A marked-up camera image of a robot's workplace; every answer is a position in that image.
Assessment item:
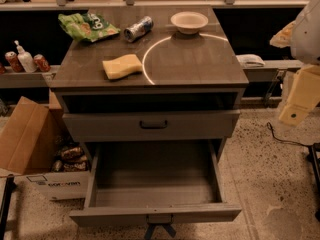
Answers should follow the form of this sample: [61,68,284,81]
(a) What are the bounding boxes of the snack bags in box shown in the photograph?
[51,146,88,172]

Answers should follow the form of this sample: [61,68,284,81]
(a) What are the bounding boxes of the red soda can left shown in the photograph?
[5,51,23,73]

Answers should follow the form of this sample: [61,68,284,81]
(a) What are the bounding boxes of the folded white cloth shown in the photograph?
[236,54,265,68]

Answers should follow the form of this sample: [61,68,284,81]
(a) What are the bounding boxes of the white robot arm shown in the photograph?
[270,0,320,126]

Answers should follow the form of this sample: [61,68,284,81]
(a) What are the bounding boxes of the red soda can right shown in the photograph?
[34,54,51,72]

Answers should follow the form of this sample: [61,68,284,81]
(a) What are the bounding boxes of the black floor cable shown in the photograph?
[266,121,313,148]

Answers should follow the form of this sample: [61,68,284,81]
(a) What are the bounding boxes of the green chip bag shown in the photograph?
[58,13,120,43]

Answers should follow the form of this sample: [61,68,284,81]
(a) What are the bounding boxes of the grey drawer cabinet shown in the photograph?
[49,5,250,143]

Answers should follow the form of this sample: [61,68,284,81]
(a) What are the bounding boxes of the red soda can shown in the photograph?
[34,54,51,72]
[5,51,23,73]

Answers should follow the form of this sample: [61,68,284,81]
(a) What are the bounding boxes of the open middle drawer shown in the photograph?
[70,140,241,227]

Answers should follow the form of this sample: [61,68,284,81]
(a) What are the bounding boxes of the silver blue soda can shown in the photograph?
[124,16,154,42]

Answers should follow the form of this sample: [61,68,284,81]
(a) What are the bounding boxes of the yellow sponge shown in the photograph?
[102,54,142,80]

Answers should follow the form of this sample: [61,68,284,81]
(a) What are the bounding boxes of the white cardboard box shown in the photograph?
[0,169,90,201]

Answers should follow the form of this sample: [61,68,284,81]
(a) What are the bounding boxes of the white pump bottle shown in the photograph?
[14,40,37,73]

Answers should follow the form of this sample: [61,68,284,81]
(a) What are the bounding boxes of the black stand left edge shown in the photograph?
[0,174,16,240]

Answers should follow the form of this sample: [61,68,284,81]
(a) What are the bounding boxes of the white paper bowl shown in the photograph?
[171,11,208,35]

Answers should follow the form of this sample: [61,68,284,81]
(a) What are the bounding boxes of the brown cardboard box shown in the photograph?
[0,96,66,175]

